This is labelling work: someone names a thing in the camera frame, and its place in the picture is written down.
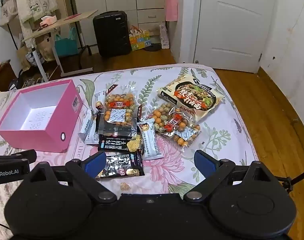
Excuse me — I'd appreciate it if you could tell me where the white door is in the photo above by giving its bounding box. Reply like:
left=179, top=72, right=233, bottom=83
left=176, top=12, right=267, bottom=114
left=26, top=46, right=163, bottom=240
left=193, top=0, right=264, bottom=74

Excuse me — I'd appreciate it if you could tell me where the beige tote bag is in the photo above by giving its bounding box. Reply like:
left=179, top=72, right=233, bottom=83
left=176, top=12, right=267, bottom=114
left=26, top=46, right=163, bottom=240
left=0, top=0, right=19, bottom=27

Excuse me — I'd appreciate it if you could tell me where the floral bedsheet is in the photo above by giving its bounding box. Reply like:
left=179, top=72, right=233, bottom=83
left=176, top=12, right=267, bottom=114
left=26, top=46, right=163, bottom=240
left=0, top=64, right=259, bottom=198

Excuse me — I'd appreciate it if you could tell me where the black round floor object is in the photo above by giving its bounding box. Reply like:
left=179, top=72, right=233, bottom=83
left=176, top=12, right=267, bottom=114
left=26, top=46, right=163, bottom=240
left=144, top=43, right=162, bottom=52

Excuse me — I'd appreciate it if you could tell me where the pile of shoes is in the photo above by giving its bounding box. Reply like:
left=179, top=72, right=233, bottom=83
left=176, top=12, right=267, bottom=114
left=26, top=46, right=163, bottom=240
left=9, top=76, right=46, bottom=91

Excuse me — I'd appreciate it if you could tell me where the instant noodle packet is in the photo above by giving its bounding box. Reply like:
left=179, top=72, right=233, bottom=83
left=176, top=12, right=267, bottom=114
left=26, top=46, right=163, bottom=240
left=157, top=74, right=225, bottom=123

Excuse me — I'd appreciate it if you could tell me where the wooden nightstand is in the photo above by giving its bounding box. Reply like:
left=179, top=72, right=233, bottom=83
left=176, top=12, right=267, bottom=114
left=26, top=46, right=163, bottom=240
left=0, top=62, right=18, bottom=92

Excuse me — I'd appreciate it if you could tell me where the wooden rolling desk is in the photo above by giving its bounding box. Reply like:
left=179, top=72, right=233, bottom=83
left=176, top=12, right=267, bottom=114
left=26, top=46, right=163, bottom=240
left=21, top=9, right=99, bottom=78

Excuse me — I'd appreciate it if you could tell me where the pink cardboard box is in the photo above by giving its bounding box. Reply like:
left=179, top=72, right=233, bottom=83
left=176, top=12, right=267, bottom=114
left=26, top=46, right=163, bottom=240
left=0, top=79, right=81, bottom=153

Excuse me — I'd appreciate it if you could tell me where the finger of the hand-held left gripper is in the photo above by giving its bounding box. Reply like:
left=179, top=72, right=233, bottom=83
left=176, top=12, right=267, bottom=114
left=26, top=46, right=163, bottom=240
left=0, top=149, right=37, bottom=167

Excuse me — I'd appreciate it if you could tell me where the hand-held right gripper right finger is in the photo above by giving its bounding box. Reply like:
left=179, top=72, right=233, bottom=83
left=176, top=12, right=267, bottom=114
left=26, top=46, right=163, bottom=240
left=183, top=149, right=277, bottom=203

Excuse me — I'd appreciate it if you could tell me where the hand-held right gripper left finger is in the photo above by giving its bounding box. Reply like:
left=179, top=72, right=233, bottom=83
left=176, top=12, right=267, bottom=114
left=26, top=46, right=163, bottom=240
left=24, top=151, right=117, bottom=204

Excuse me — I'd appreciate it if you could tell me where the black suitcase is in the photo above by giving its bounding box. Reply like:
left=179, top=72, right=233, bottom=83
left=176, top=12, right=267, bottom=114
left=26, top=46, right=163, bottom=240
left=92, top=11, right=132, bottom=58

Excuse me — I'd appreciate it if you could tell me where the teal shopping bag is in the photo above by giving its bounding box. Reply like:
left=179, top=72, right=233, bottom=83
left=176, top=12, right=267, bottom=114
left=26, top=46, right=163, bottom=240
left=54, top=27, right=79, bottom=58

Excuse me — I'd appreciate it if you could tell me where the white plastic bag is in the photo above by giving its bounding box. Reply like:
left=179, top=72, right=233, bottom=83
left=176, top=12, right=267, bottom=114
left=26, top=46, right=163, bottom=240
left=158, top=25, right=170, bottom=49

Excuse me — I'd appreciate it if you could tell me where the brown paper bag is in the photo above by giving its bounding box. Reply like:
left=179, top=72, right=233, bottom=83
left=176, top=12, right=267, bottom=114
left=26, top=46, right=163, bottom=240
left=37, top=34, right=56, bottom=61

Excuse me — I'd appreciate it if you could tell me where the pink item on desk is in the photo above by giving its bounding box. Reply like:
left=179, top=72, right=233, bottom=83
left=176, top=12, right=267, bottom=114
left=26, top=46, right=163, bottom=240
left=40, top=15, right=58, bottom=27

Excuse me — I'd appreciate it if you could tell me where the colourful gift bag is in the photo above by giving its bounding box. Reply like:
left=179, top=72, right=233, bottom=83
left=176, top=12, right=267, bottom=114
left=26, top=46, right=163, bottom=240
left=129, top=26, right=151, bottom=51

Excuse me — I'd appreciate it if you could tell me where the clear bag of coated peanuts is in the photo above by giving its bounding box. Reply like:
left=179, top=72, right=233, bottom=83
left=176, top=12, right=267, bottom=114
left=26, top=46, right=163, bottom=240
left=98, top=85, right=139, bottom=137
left=138, top=102, right=201, bottom=152

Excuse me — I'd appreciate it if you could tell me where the pink paper bag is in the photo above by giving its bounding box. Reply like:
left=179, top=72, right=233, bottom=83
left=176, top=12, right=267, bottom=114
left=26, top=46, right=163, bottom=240
left=164, top=0, right=179, bottom=22

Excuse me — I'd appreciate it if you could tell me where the white fleece jacket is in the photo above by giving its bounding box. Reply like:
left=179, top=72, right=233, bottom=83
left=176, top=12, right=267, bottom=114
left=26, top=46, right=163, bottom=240
left=15, top=0, right=59, bottom=48

